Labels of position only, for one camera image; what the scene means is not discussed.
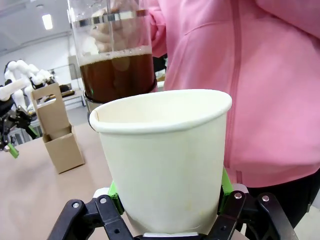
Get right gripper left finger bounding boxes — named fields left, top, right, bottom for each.
left=47, top=181, right=134, bottom=240

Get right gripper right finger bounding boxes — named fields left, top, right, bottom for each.
left=207, top=167, right=300, bottom=240

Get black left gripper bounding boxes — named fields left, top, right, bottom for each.
left=0, top=98, right=41, bottom=160

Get tall white paper cup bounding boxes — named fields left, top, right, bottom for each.
left=89, top=89, right=233, bottom=236

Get clear pitcher with brown drink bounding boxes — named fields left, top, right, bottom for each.
left=66, top=0, right=159, bottom=131

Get person's right forearm pink sleeve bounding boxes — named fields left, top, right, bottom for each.
left=147, top=0, right=169, bottom=59

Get brown cardboard cup carrier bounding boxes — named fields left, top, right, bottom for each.
left=31, top=82, right=86, bottom=175

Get person's right hand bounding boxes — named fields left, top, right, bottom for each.
left=89, top=7, right=151, bottom=55

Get black trousers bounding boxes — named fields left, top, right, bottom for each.
left=243, top=169, right=320, bottom=230

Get background work table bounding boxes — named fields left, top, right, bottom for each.
left=60, top=87, right=87, bottom=108

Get pink zip hoodie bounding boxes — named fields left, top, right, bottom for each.
left=147, top=0, right=320, bottom=188

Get rectangular ceiling light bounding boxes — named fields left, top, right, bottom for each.
left=41, top=13, right=53, bottom=31

